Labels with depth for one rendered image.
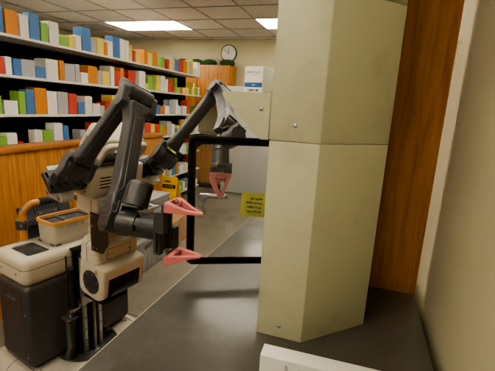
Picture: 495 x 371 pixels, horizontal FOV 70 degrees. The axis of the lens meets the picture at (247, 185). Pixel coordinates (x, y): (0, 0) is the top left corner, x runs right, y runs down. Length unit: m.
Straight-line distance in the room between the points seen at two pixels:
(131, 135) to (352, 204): 0.59
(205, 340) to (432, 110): 0.85
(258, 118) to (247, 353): 0.52
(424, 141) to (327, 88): 0.46
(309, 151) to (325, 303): 0.37
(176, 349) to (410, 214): 0.75
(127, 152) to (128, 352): 0.48
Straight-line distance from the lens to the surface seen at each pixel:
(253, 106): 0.79
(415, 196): 1.16
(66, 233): 1.86
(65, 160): 1.33
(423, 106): 1.13
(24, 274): 1.78
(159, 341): 0.92
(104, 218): 0.91
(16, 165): 2.79
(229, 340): 0.91
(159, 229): 0.79
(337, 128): 0.79
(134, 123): 1.03
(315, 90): 0.76
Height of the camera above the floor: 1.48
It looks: 12 degrees down
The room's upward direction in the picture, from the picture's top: 3 degrees clockwise
